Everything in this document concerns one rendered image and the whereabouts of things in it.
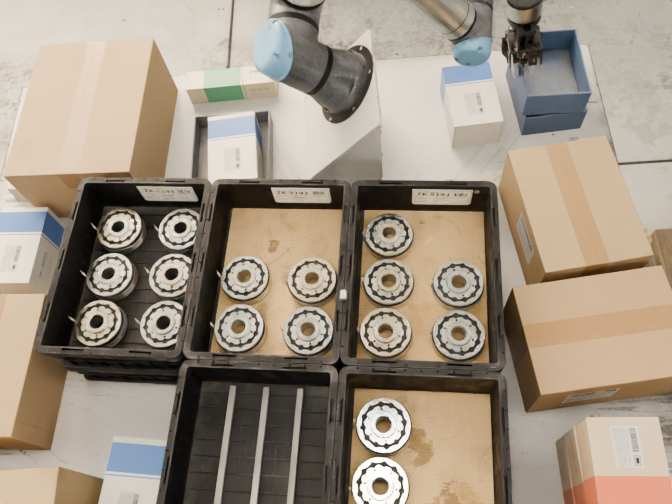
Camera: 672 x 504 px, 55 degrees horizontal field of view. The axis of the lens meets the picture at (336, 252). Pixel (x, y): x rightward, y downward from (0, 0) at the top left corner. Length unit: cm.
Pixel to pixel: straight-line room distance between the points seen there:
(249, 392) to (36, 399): 46
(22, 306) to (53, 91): 55
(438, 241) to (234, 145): 57
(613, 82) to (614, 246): 149
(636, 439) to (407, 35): 207
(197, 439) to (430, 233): 64
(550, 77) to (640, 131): 103
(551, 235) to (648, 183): 123
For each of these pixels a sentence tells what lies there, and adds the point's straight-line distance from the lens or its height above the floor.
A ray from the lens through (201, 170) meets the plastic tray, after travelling 172.
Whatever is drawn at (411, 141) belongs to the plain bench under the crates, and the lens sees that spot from 169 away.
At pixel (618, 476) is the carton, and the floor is 92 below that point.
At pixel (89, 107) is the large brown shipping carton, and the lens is 168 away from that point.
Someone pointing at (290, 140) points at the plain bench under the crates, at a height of 70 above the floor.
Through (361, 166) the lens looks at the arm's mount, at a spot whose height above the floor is 80.
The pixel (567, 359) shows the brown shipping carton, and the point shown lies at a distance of 131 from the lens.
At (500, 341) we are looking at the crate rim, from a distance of 122.
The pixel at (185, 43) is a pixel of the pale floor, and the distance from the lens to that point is 305.
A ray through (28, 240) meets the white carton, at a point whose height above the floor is 79.
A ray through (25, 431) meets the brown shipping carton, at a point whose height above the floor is 81.
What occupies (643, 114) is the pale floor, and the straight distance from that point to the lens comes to 277.
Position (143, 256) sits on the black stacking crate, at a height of 83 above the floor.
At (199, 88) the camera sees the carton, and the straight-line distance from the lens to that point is 181.
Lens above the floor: 207
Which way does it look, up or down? 64 degrees down
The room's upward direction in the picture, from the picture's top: 12 degrees counter-clockwise
